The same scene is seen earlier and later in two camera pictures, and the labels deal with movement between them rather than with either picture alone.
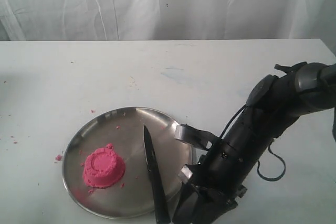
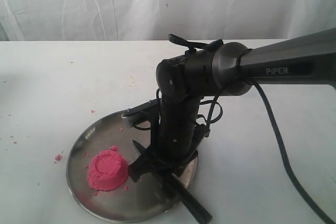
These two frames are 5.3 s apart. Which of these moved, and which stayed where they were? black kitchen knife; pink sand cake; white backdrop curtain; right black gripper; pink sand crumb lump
Moved: right black gripper; pink sand cake; black kitchen knife
Stayed: pink sand crumb lump; white backdrop curtain
